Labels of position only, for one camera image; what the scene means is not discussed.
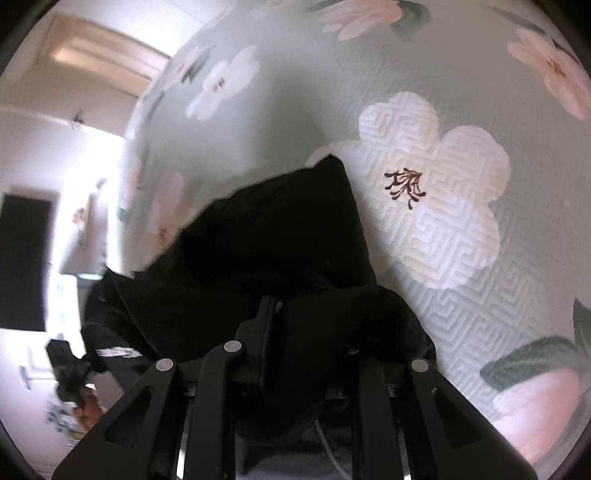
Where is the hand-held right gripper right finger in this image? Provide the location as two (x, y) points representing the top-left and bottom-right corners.
(346, 344), (539, 480)

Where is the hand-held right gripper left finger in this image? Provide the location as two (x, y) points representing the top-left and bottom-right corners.
(52, 295), (283, 480)

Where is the black jacket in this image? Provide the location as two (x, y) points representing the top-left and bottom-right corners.
(81, 154), (437, 480)

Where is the person's left hand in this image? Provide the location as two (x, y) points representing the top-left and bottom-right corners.
(72, 387), (104, 431)

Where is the white door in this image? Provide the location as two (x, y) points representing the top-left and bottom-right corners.
(0, 105), (134, 195)

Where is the floral bedspread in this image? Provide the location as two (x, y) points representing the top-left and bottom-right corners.
(115, 0), (591, 480)

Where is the black wall television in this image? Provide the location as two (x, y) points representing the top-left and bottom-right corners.
(0, 194), (52, 332)

